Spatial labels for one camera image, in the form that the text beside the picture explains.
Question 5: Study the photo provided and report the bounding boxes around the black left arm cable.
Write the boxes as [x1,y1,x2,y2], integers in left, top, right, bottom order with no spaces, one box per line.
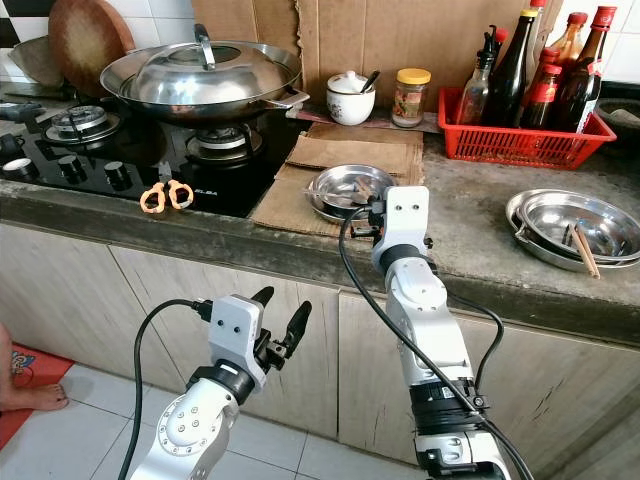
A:
[117,298,211,480]

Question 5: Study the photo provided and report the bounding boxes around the domed steel wok lid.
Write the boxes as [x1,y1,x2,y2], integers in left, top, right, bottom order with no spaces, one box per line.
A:
[135,24,276,101]

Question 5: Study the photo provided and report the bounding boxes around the light wooden utensil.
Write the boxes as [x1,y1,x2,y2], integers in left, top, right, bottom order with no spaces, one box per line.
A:
[350,177,376,201]

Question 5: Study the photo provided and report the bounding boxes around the round brown wooden cutting board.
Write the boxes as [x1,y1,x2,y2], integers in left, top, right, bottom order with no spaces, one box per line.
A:
[48,0,136,99]

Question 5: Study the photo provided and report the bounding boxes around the clear bottle with black cap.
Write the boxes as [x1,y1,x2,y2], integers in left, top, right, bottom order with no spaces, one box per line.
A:
[457,25,508,126]

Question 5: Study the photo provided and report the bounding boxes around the wooden chopstick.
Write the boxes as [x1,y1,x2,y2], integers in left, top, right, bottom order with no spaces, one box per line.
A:
[572,225,602,276]
[565,228,596,281]

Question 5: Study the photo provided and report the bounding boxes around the amber bottle with red cap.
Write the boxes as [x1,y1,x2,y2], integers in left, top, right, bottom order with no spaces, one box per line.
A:
[548,12,589,66]

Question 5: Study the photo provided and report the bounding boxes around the flat brown cardboard mat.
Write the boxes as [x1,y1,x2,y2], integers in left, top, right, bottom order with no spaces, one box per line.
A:
[248,135,426,239]

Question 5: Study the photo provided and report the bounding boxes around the tall dark yellow capped bottle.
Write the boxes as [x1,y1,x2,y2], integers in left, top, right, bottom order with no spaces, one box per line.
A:
[482,0,546,128]

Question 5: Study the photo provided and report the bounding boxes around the glass jar with yellow lid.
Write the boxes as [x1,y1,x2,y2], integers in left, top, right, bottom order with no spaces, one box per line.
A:
[392,68,432,129]

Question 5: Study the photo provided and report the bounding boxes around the long black right arm cable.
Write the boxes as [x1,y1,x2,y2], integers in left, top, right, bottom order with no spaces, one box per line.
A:
[338,205,533,480]

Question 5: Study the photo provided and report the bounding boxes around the round steel gas burner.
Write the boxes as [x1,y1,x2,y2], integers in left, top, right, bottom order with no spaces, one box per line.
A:
[45,103,123,146]
[188,122,266,166]

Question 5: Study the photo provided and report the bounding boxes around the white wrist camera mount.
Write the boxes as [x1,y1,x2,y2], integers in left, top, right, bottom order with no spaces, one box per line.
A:
[208,295,266,373]
[372,186,431,256]

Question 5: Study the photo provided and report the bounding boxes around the person's bare foot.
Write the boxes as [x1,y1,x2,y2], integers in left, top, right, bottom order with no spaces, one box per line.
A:
[0,322,69,413]

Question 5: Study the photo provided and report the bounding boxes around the red floor mat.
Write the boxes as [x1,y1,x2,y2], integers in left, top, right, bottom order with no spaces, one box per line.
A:
[0,345,73,451]

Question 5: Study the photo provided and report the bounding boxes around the large steel wok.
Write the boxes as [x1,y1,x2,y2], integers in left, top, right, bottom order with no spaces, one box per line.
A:
[100,40,311,126]

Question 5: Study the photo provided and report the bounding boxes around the short black right arm cable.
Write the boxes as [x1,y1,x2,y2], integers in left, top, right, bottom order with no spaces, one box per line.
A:
[445,295,504,391]

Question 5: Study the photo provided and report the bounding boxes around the grey metal bowl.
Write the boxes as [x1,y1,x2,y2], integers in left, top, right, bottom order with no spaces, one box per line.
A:
[8,35,61,89]

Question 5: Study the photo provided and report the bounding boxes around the upright brown cardboard sheet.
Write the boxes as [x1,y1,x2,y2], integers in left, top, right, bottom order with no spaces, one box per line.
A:
[195,0,536,91]

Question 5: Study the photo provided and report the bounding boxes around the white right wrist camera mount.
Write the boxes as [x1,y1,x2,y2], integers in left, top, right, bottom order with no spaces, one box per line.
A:
[372,186,431,256]

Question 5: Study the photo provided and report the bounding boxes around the black stove knob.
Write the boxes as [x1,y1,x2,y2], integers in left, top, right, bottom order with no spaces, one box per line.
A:
[105,160,136,191]
[5,157,41,183]
[58,155,89,184]

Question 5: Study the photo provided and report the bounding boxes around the orange handled scissors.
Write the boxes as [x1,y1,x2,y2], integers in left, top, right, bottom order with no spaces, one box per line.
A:
[140,160,195,214]

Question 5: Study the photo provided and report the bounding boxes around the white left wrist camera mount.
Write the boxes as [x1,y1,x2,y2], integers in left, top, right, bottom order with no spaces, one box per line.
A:
[208,295,266,373]

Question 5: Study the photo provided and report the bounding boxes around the dark labelled red capped bottle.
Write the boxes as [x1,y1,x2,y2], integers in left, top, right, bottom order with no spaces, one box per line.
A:
[553,5,619,133]

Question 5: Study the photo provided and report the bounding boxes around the white ceramic condiment jar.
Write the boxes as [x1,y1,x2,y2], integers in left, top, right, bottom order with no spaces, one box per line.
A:
[326,70,377,127]

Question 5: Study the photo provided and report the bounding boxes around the black glass gas stove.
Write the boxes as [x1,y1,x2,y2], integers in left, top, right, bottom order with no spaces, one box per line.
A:
[0,95,306,219]

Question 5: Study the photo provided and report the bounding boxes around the small red capped sauce bottle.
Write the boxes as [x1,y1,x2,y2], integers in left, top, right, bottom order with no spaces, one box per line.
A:
[520,48,564,131]

